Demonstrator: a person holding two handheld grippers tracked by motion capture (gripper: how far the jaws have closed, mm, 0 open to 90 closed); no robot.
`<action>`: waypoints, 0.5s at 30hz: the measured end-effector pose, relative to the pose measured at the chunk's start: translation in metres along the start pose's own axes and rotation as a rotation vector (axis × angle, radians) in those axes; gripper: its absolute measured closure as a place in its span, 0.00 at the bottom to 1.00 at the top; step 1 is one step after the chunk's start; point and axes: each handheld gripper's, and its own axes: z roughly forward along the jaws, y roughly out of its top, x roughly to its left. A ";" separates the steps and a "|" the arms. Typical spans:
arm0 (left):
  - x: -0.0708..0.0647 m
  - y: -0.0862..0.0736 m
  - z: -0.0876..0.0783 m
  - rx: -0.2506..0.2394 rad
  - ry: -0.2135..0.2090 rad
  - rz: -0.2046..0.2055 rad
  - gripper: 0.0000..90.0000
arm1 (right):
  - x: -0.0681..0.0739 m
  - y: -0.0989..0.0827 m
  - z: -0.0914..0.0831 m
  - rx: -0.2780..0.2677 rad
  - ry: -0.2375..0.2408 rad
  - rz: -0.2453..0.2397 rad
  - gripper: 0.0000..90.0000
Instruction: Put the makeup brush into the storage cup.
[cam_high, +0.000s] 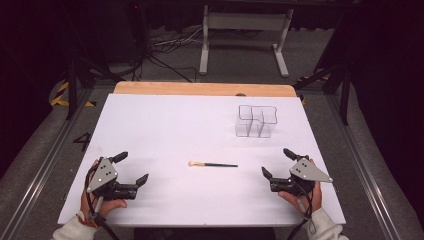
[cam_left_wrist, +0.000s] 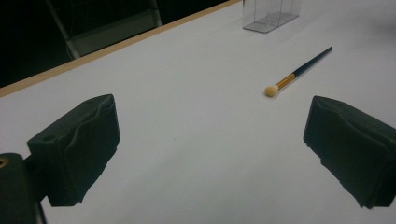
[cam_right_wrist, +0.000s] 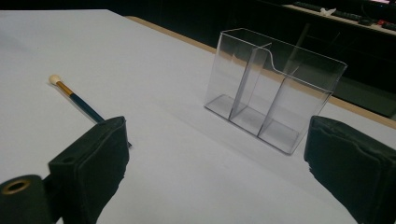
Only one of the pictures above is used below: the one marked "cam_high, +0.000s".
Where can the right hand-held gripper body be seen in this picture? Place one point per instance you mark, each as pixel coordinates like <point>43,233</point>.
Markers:
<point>308,173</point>

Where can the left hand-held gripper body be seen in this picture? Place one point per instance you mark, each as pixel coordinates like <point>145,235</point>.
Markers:
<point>101,176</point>

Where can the clear plastic organizer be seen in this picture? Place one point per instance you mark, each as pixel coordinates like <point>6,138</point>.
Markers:
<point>256,121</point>

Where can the person's left hand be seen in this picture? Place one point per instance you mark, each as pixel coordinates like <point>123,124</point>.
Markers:
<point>111,204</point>

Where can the person's right hand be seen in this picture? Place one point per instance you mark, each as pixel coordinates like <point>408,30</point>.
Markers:
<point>295,200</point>

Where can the white table cover sheet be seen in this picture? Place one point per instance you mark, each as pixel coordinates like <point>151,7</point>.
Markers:
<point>186,133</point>

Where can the yellow and black floor tape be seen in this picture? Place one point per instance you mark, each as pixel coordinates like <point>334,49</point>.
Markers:
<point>313,78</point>
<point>60,96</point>

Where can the black tripod stand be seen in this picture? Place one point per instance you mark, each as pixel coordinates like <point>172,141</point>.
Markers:
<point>336,80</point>
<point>75,80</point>

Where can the white metal stand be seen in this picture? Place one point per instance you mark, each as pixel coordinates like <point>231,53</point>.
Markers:
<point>245,21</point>

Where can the aluminium floor rail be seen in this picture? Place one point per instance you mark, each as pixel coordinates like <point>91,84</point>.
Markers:
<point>43,166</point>
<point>363,166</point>

